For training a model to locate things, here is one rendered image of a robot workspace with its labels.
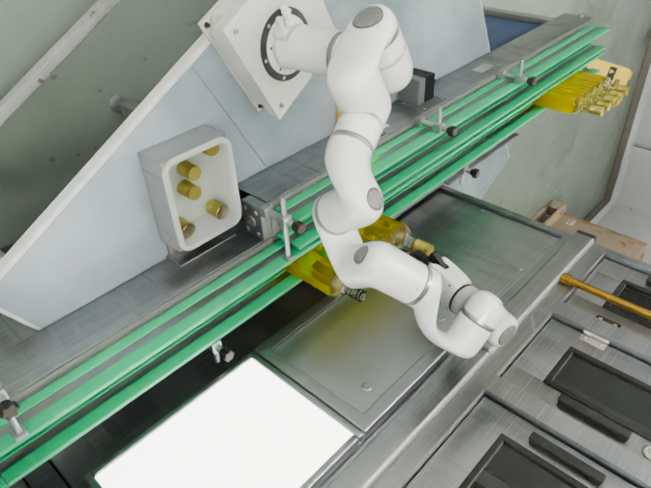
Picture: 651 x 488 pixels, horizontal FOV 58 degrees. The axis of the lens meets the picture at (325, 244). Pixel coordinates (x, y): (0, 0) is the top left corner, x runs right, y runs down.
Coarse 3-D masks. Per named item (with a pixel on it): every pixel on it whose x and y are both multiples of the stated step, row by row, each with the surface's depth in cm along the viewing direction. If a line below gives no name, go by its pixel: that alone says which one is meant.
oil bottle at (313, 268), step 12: (312, 252) 140; (300, 264) 137; (312, 264) 136; (324, 264) 136; (300, 276) 140; (312, 276) 136; (324, 276) 133; (336, 276) 133; (324, 288) 135; (336, 288) 132
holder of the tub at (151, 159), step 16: (208, 128) 127; (160, 144) 121; (176, 144) 121; (192, 144) 121; (144, 160) 118; (160, 160) 116; (144, 176) 122; (160, 176) 117; (160, 192) 120; (160, 208) 124; (160, 224) 128; (176, 240) 126; (224, 240) 139; (176, 256) 135; (192, 256) 135
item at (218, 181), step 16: (208, 144) 120; (224, 144) 124; (176, 160) 116; (192, 160) 128; (208, 160) 131; (224, 160) 128; (176, 176) 126; (208, 176) 133; (224, 176) 131; (176, 192) 128; (208, 192) 135; (224, 192) 134; (176, 208) 130; (192, 208) 133; (240, 208) 134; (176, 224) 122; (208, 224) 134; (224, 224) 134; (192, 240) 129; (208, 240) 131
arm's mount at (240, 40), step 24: (240, 0) 117; (264, 0) 119; (288, 0) 124; (312, 0) 129; (216, 24) 115; (240, 24) 116; (264, 24) 121; (312, 24) 132; (216, 48) 122; (240, 48) 118; (264, 48) 123; (240, 72) 125; (264, 72) 125; (264, 96) 128; (288, 96) 134
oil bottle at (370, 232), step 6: (366, 228) 147; (372, 228) 147; (378, 228) 147; (360, 234) 145; (366, 234) 145; (372, 234) 144; (378, 234) 144; (384, 234) 144; (390, 234) 144; (372, 240) 143; (378, 240) 142; (384, 240) 142; (390, 240) 143
